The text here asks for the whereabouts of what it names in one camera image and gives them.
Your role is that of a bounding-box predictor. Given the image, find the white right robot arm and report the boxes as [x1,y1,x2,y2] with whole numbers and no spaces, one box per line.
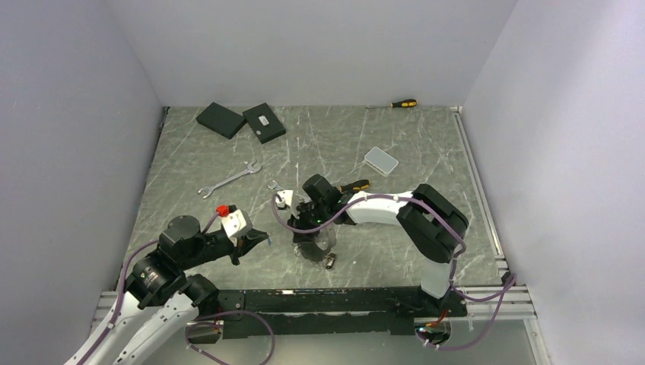
[273,174,469,316]

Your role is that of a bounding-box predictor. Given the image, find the small silver wrench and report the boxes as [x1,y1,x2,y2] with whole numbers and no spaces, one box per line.
[267,179,285,192]

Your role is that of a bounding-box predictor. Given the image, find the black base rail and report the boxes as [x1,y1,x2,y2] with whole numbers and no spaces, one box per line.
[215,286,468,339]

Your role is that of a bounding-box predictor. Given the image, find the black flat box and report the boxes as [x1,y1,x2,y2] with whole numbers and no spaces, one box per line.
[195,103,246,140]

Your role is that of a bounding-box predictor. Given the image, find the metal arc keyring plate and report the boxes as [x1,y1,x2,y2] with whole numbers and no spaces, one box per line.
[293,227,337,263]

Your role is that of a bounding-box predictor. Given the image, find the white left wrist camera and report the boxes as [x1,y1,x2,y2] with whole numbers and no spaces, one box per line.
[215,205,253,240]

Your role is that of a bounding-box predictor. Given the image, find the black key fob with keys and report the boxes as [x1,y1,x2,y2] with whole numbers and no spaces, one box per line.
[324,253,336,270]

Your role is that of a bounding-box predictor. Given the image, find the large silver wrench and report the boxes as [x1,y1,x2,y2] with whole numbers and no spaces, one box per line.
[197,160,262,199]

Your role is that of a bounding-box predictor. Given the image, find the orange black screwdriver far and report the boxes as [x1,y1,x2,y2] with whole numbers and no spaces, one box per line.
[366,99,418,110]

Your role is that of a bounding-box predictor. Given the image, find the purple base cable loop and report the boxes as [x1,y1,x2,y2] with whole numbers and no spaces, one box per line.
[184,304,277,365]

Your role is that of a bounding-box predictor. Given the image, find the yellow black screwdriver near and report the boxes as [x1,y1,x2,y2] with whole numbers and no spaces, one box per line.
[339,179,370,193]

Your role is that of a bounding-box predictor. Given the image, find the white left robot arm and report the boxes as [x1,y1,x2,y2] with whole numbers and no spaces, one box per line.
[67,210,270,364]

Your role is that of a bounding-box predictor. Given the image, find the clear plastic box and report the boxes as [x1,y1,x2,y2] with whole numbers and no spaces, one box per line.
[364,147,399,176]

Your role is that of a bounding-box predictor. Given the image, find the black box with label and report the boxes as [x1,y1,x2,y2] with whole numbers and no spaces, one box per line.
[243,103,286,144]

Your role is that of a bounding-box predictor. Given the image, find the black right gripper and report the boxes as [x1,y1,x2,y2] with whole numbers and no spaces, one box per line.
[288,201,330,243]

